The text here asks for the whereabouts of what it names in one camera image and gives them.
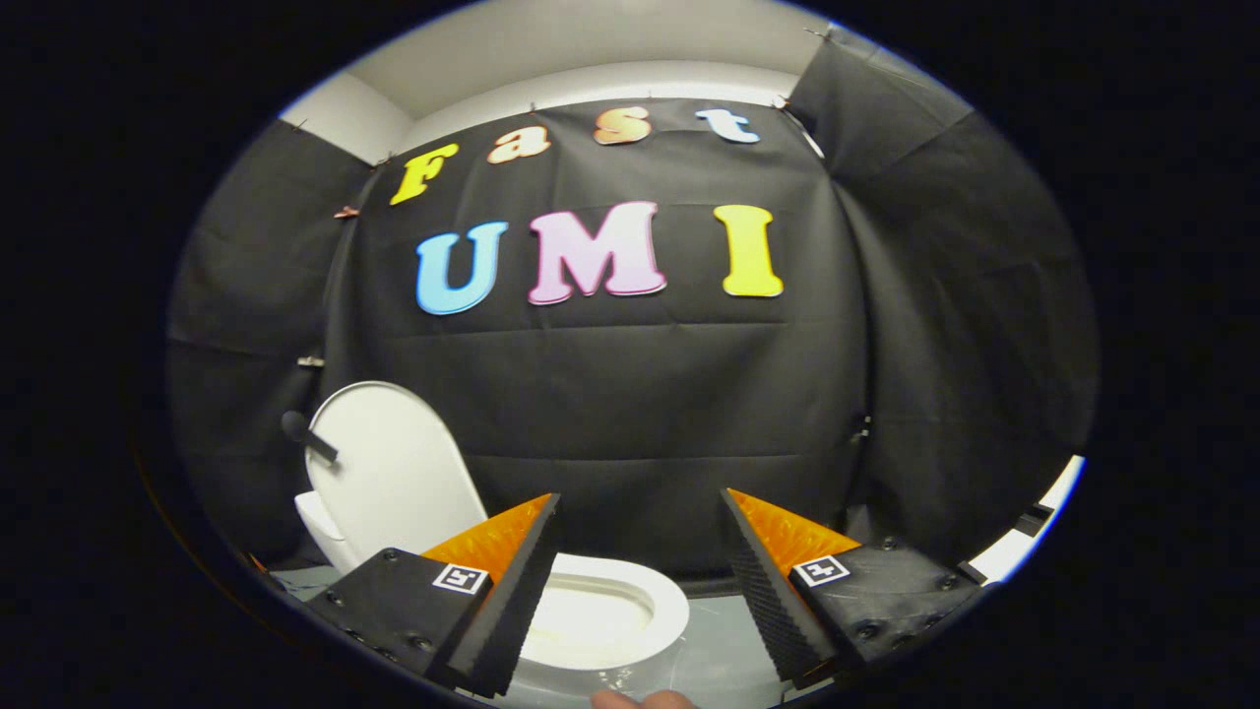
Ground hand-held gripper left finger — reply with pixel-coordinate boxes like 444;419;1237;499
303;492;563;697

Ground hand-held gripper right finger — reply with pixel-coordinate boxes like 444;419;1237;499
719;486;988;688

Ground white toilet lid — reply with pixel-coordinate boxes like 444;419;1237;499
281;381;490;574

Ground white toilet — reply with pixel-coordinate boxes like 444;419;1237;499
293;490;690;702

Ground white toilet seat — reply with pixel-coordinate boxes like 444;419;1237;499
522;553;691;673

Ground black backdrop cloth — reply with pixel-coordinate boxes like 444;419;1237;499
165;25;1099;584

